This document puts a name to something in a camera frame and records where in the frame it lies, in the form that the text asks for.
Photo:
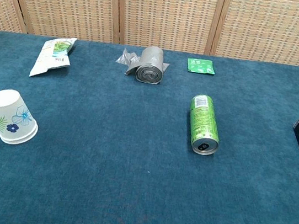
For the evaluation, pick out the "green drink can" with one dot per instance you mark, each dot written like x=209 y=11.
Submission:
x=204 y=119

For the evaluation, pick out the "grey trash bag roll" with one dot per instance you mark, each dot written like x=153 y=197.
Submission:
x=148 y=67

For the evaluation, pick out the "white paper cup blue flowers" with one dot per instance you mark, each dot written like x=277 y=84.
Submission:
x=5 y=108

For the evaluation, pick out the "green flat sachet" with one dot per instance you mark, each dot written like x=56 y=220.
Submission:
x=201 y=66

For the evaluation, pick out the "blue table cloth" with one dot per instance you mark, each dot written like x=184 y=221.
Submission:
x=119 y=169

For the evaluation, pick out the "white green snack bag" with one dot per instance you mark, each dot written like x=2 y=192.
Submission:
x=48 y=58

